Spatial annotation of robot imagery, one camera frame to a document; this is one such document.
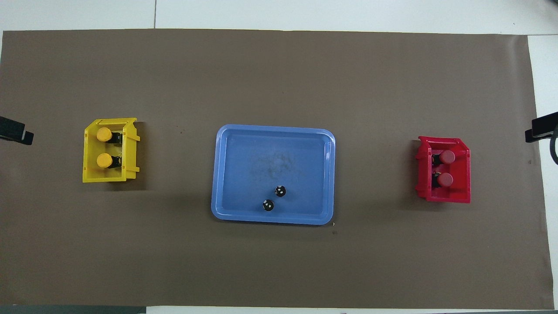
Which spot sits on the yellow plastic bin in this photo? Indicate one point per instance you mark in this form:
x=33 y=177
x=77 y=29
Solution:
x=89 y=174

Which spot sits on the red push button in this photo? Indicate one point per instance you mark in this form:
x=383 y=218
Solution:
x=447 y=157
x=445 y=179

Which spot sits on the brown table mat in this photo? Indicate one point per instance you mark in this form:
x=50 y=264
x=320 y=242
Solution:
x=279 y=270

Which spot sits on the blue plastic tray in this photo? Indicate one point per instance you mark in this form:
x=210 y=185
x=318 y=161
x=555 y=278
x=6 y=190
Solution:
x=261 y=152

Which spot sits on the black cylindrical capacitor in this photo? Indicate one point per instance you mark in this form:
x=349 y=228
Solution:
x=268 y=205
x=280 y=191

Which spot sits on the yellow push button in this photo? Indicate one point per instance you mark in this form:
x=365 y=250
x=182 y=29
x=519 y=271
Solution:
x=103 y=160
x=103 y=134

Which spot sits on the red plastic bin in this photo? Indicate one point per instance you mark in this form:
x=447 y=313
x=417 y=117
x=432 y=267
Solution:
x=463 y=192

